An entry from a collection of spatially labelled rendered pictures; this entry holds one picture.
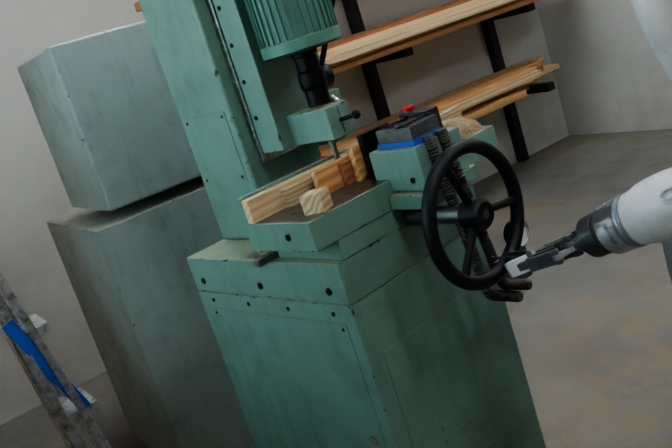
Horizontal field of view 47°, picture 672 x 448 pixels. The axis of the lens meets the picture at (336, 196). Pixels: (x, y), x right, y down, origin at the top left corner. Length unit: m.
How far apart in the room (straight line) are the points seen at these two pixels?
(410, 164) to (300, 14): 0.38
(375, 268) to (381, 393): 0.25
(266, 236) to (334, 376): 0.33
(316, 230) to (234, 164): 0.43
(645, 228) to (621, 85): 4.09
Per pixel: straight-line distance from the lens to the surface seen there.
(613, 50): 5.30
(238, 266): 1.76
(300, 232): 1.46
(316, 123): 1.66
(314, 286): 1.56
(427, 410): 1.68
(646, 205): 1.26
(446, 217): 1.52
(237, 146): 1.78
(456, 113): 1.99
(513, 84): 4.64
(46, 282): 3.82
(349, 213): 1.50
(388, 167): 1.56
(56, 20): 3.88
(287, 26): 1.60
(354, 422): 1.70
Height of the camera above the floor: 1.23
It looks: 12 degrees down
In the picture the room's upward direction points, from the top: 18 degrees counter-clockwise
